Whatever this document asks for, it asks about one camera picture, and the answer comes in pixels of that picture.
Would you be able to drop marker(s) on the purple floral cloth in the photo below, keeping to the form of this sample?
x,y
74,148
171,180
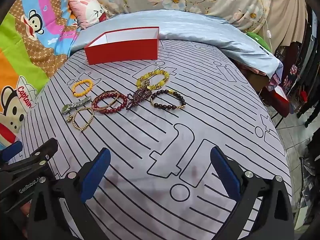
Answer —
x,y
275,80

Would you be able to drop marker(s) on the gold and red bangle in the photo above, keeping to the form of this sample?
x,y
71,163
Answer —
x,y
95,104

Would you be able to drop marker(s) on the light blue quilt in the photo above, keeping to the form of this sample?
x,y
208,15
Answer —
x,y
200,27

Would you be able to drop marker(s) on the purple bead strand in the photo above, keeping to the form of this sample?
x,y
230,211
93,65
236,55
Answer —
x,y
137,95

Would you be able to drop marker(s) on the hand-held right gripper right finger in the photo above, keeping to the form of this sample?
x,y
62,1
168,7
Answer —
x,y
225,172

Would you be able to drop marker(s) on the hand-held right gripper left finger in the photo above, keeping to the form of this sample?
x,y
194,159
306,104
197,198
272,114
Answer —
x,y
96,175

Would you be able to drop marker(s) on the pink cartoon pillow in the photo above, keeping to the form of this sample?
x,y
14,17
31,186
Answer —
x,y
85,12

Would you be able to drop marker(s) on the cartoon monkey blanket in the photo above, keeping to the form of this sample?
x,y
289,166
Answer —
x,y
37,42

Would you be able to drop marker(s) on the small red box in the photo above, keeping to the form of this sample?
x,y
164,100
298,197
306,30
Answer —
x,y
282,102

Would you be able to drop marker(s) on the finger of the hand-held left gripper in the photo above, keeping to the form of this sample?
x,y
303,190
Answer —
x,y
42,152
10,152

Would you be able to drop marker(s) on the silver wristwatch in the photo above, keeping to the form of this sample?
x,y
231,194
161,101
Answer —
x,y
66,108

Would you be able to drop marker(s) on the red cardboard box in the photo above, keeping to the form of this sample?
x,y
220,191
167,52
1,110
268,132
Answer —
x,y
120,52

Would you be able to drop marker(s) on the dark hanging clothes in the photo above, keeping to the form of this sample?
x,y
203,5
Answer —
x,y
310,80

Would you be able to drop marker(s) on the beige curtain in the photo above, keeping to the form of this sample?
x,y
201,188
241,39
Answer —
x,y
285,10

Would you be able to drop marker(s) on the green plush item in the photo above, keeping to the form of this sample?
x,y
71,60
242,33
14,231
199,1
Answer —
x,y
260,41

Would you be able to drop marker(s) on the grey striped bed sheet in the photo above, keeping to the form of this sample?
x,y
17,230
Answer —
x,y
150,130

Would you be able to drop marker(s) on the gold earring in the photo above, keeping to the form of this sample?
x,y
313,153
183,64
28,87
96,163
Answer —
x,y
69,119

